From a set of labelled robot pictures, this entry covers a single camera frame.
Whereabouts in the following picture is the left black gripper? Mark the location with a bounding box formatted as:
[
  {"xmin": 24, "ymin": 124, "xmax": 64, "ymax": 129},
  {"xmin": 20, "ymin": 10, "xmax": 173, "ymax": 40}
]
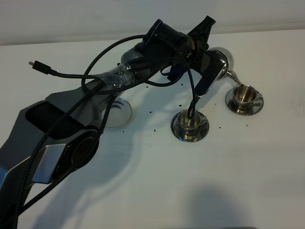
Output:
[{"xmin": 181, "ymin": 16, "xmax": 222, "ymax": 92}]

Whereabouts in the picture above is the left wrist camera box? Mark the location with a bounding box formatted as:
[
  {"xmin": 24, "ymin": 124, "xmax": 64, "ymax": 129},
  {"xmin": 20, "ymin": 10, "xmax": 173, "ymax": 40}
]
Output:
[{"xmin": 195, "ymin": 63, "xmax": 224, "ymax": 97}]

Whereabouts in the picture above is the near stainless steel saucer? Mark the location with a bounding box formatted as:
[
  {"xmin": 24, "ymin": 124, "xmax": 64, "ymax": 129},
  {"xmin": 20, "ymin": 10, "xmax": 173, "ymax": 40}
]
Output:
[{"xmin": 170, "ymin": 109, "xmax": 210, "ymax": 143}]

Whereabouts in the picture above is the stainless steel teapot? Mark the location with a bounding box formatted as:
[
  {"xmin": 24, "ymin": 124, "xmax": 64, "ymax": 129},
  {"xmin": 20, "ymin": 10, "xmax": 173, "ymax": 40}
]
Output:
[{"xmin": 208, "ymin": 47, "xmax": 242, "ymax": 86}]

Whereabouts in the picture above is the round steel teapot coaster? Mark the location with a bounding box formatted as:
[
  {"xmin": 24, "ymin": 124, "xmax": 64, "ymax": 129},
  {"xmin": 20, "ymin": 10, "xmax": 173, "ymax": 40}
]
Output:
[{"xmin": 106, "ymin": 98, "xmax": 132, "ymax": 128}]

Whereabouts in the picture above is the stainless steel teacup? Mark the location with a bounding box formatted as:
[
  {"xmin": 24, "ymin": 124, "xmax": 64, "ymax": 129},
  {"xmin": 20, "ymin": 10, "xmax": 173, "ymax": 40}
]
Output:
[
  {"xmin": 233, "ymin": 85, "xmax": 263, "ymax": 109},
  {"xmin": 176, "ymin": 109, "xmax": 208, "ymax": 141}
]

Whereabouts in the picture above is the black left camera cable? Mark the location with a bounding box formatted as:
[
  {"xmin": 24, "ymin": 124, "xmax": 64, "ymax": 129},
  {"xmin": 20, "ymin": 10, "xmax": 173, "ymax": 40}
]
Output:
[{"xmin": 0, "ymin": 33, "xmax": 200, "ymax": 229}]

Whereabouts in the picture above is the far stainless steel teacup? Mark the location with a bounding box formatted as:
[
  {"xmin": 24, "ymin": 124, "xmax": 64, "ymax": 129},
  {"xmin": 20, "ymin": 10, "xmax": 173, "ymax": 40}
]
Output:
[{"xmin": 233, "ymin": 85, "xmax": 263, "ymax": 109}]

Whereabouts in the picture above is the loose black usb cable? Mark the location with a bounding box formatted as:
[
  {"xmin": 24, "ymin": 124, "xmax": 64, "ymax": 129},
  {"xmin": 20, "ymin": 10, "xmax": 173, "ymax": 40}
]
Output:
[{"xmin": 28, "ymin": 60, "xmax": 189, "ymax": 88}]

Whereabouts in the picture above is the far stainless steel saucer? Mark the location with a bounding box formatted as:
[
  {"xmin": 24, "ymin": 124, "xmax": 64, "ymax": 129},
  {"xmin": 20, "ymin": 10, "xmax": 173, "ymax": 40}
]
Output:
[{"xmin": 225, "ymin": 86, "xmax": 264, "ymax": 116}]

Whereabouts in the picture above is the stainless steel saucer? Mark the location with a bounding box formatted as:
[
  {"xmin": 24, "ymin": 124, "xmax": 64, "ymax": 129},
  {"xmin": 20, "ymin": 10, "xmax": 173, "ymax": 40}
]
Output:
[
  {"xmin": 170, "ymin": 109, "xmax": 210, "ymax": 143},
  {"xmin": 225, "ymin": 86, "xmax": 264, "ymax": 116}
]

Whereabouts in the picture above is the near stainless steel teacup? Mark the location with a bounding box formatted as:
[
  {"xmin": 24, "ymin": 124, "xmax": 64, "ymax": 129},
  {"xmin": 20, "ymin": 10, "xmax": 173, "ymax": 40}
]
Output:
[{"xmin": 176, "ymin": 109, "xmax": 208, "ymax": 141}]

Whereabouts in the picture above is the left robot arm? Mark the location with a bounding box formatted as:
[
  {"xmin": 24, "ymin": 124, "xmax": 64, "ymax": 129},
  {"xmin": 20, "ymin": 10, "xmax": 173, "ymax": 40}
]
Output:
[{"xmin": 0, "ymin": 17, "xmax": 223, "ymax": 222}]

